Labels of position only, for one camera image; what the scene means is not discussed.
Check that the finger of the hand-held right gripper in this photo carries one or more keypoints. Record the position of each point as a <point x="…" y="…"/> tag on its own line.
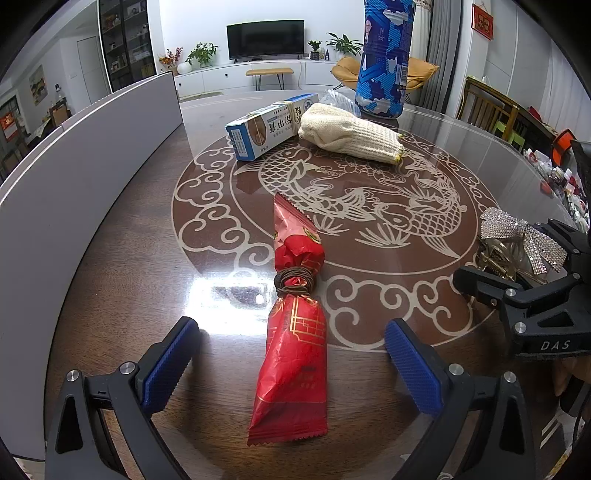
<point x="485" y="282"/>
<point x="575" y="244"/>

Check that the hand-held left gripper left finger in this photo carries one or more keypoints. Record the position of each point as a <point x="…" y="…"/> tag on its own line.
<point x="168" y="364"/>

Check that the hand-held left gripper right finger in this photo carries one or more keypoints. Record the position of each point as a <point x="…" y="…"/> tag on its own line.
<point x="413" y="369"/>

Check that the rhinestone bow hair clip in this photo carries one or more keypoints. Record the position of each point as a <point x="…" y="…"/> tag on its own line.
<point x="540" y="244"/>

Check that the red snack packet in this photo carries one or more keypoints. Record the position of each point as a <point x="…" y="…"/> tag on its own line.
<point x="291" y="360"/>

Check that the cream knitted glove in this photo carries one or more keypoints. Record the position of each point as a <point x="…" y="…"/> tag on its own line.
<point x="351" y="131"/>

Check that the clear plastic bag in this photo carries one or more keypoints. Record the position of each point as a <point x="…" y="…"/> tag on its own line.
<point x="337" y="99"/>

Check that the blue and white medicine box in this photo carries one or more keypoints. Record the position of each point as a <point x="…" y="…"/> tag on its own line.
<point x="258" y="134"/>

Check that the person's right hand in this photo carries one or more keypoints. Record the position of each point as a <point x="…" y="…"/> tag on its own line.
<point x="570" y="376"/>

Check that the pile of assorted household goods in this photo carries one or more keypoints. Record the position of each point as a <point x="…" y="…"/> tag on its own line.
<point x="554" y="177"/>

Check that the orange and black box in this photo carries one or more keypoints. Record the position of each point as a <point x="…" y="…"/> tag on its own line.
<point x="561" y="147"/>

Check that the grey padded chair back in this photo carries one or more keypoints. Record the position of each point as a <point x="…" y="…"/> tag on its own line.
<point x="55" y="277"/>
<point x="138" y="97"/>

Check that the yellow lounge chair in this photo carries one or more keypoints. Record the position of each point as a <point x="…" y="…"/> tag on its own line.
<point x="420" y="69"/>
<point x="344" y="69"/>

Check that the blue patterned tall bottle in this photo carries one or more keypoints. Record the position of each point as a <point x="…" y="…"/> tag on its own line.
<point x="383" y="69"/>

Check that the grey curtain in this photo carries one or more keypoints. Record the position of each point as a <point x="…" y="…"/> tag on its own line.
<point x="445" y="46"/>

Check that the white covered standing air conditioner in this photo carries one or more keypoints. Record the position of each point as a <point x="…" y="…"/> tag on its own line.
<point x="422" y="27"/>

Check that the large leafy potted plant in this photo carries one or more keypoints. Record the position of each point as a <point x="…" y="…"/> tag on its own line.
<point x="344" y="44"/>

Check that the red window sign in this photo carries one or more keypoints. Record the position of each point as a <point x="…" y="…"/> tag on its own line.
<point x="8" y="125"/>

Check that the small potted plant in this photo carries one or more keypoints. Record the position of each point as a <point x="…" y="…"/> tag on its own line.
<point x="315" y="46"/>

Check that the white television cabinet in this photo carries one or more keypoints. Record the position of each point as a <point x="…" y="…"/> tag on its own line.
<point x="221" y="76"/>

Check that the wooden stool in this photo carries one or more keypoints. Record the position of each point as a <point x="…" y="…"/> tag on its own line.
<point x="270" y="71"/>

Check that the red flowers in white vase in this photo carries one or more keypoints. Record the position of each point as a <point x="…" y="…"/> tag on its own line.
<point x="171" y="57"/>

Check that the green potted plant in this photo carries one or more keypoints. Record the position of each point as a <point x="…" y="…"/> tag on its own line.
<point x="203" y="53"/>

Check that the glass display cabinet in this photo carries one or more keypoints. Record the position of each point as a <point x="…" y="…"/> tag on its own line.
<point x="124" y="41"/>

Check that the black flat television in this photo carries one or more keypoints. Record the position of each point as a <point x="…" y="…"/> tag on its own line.
<point x="265" y="40"/>

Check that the red wall hanging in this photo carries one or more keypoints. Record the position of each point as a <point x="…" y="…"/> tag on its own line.
<point x="483" y="21"/>

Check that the framed wall painting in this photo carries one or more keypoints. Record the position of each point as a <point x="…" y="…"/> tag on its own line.
<point x="38" y="79"/>

